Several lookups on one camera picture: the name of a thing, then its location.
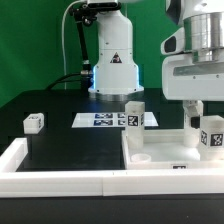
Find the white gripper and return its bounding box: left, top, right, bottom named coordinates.
left=162, top=54, right=224, bottom=129

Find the white square table top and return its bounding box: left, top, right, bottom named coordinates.
left=122, top=129, right=224, bottom=170

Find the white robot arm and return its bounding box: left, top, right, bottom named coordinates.
left=87, top=0, right=224, bottom=116

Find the white U-shaped obstacle fence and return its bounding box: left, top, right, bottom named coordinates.
left=0, top=138, right=224, bottom=198

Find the white tag sheet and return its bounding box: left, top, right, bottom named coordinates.
left=71, top=112, right=159, bottom=129

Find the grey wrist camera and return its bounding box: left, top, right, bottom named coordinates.
left=160, top=28, right=185, bottom=55

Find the black cable bundle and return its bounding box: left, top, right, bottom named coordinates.
left=45, top=73, right=91, bottom=92

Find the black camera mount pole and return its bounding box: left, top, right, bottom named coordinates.
left=69, top=3, right=96, bottom=78

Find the white cable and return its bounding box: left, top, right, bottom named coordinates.
left=61, top=0, right=87, bottom=90

